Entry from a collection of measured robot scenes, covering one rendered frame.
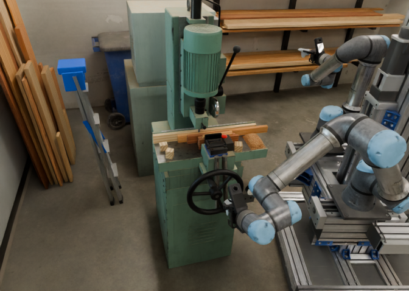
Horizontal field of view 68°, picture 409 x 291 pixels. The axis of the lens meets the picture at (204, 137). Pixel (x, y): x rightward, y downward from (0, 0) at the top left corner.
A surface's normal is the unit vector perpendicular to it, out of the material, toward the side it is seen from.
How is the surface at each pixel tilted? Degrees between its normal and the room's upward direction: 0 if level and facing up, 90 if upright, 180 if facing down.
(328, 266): 0
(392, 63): 90
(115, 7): 90
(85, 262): 0
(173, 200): 90
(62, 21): 90
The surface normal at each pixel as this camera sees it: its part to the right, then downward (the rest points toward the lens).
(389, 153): 0.31, 0.45
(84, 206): 0.04, -0.83
